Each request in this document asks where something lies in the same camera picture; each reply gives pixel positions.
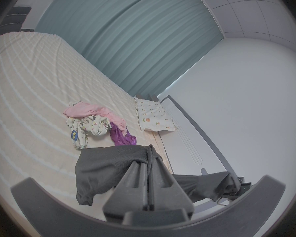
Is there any black padded chair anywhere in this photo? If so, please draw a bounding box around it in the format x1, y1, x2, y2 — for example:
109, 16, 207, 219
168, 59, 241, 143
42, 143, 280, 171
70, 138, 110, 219
0, 6, 31, 33

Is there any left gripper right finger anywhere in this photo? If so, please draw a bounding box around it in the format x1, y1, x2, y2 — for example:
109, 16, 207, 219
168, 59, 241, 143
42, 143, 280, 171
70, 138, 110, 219
149, 157, 195, 225

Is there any purple garment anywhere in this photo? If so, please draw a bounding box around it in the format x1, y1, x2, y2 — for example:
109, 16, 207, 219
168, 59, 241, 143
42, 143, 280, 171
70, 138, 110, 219
109, 122, 137, 147

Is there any pink garment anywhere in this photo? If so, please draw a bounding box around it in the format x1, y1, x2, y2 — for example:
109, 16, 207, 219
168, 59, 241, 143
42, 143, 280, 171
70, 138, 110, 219
63, 101, 127, 136

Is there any grey bedside table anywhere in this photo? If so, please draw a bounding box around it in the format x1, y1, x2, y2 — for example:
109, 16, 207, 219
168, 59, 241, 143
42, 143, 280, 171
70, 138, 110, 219
136, 94, 159, 102

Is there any white printed garment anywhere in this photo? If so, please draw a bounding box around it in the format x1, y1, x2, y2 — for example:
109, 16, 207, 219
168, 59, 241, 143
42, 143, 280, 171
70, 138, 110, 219
65, 102, 111, 150

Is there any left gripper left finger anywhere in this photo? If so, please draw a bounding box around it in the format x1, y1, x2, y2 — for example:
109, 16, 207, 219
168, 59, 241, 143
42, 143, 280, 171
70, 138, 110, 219
103, 161, 149, 226

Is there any white printed pillow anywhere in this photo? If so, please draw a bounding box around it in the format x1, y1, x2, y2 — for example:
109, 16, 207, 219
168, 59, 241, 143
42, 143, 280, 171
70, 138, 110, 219
134, 97, 178, 132

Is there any bed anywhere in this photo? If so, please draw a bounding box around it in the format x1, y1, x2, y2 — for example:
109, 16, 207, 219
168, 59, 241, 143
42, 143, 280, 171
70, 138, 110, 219
0, 31, 245, 224

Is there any blue-green curtain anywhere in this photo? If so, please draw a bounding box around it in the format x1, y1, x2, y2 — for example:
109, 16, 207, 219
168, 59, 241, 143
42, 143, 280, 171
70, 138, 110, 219
35, 0, 224, 98

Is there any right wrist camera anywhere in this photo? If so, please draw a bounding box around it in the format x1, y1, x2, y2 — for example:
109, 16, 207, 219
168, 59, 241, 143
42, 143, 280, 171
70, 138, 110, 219
237, 176, 252, 194

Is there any black T-shirt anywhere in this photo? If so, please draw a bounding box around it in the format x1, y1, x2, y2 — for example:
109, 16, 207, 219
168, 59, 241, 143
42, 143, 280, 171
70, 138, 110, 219
75, 144, 241, 206

